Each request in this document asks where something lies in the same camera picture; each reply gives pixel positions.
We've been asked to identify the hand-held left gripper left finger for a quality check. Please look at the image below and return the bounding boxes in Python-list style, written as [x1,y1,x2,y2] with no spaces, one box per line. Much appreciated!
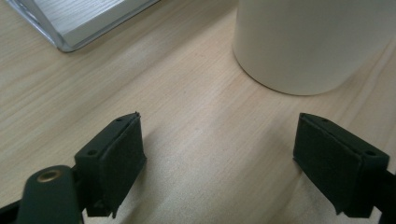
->
[74,111,148,219]

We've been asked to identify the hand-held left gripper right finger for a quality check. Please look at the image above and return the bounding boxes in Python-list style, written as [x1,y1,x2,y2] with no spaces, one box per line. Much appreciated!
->
[292,112,390,218]

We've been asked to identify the white cup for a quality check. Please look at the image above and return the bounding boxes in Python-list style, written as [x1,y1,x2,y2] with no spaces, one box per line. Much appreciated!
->
[232,0,396,96]

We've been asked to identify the silver metal tray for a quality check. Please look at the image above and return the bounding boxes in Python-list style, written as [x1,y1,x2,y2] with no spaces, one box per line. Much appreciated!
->
[5,0,162,53]

